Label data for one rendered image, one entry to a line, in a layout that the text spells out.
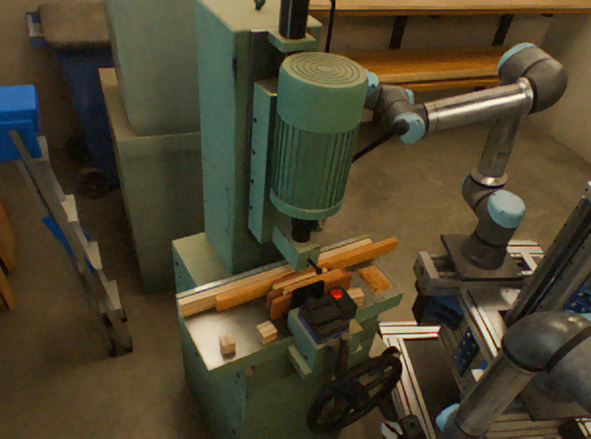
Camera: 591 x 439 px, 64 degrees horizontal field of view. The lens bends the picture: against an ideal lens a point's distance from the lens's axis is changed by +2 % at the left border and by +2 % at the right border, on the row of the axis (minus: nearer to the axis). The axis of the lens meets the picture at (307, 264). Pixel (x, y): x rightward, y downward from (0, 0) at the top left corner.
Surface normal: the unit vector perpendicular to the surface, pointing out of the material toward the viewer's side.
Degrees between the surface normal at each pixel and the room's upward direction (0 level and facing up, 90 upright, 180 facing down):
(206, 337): 0
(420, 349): 0
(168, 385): 0
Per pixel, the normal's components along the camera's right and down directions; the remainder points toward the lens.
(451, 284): 0.13, 0.70
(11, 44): 0.38, 0.68
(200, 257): 0.12, -0.71
